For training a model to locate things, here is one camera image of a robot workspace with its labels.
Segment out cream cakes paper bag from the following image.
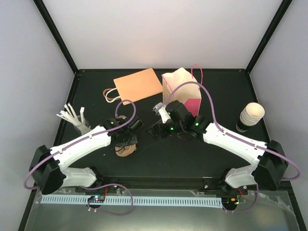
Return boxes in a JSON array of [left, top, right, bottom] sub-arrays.
[[162, 67, 202, 116]]

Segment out brown pulp cup carriers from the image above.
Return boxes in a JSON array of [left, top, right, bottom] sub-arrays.
[[115, 144, 137, 157]]

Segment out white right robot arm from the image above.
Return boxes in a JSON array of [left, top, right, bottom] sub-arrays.
[[146, 100, 288, 194]]

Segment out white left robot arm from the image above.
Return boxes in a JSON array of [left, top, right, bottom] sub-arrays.
[[29, 117, 142, 195]]

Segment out plain brown paper bag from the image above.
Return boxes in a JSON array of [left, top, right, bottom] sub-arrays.
[[103, 68, 163, 103]]

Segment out white straws bundle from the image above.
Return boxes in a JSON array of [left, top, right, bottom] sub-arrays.
[[57, 103, 91, 135]]

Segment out stack of paper cups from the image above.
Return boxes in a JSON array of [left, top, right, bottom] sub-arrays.
[[236, 103, 265, 133]]

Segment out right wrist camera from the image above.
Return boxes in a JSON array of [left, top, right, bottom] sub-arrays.
[[153, 103, 171, 124]]

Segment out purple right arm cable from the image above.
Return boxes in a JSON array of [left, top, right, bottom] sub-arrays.
[[163, 81, 302, 181]]

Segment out light blue cable duct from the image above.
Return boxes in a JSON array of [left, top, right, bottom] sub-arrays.
[[40, 194, 222, 208]]

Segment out black frame post left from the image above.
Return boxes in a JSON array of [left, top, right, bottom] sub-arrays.
[[33, 0, 78, 74]]

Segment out black frame post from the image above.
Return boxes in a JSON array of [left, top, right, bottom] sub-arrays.
[[245, 0, 292, 74], [33, 0, 78, 74]]

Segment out black frame post right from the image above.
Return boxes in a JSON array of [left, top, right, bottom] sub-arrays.
[[245, 0, 292, 74]]

